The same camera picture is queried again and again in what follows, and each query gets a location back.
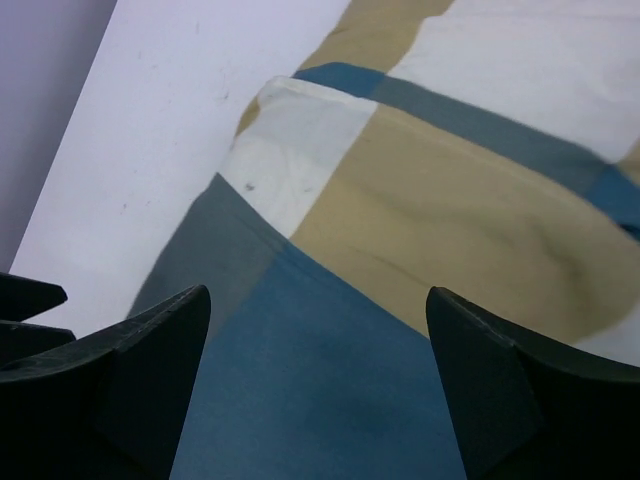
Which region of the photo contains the blue tan white patchwork pillowcase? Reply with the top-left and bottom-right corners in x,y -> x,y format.
134,1 -> 639,479

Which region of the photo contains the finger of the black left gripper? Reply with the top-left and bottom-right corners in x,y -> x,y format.
1,273 -> 76,368

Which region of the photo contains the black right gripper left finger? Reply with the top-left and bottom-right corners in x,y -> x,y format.
1,286 -> 211,479

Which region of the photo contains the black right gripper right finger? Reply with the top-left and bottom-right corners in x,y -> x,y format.
426,287 -> 639,479

